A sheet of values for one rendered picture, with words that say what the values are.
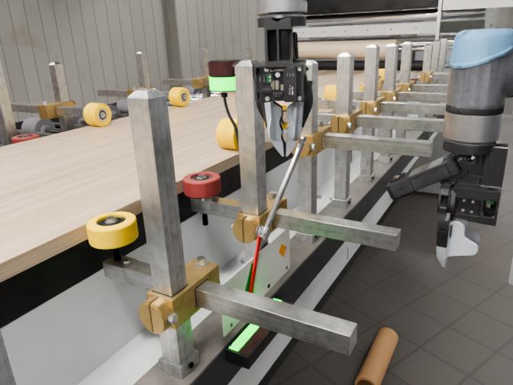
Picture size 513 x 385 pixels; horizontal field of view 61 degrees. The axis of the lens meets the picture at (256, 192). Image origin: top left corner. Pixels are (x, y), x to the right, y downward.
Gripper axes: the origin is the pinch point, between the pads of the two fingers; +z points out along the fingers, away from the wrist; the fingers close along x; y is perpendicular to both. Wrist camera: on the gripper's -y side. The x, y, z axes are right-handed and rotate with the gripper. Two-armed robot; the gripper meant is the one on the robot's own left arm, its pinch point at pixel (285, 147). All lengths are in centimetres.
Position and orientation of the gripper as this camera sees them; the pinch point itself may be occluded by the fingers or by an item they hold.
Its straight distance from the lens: 73.2
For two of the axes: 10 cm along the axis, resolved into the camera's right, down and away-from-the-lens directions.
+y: -1.7, 3.4, -9.2
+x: 9.8, 0.2, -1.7
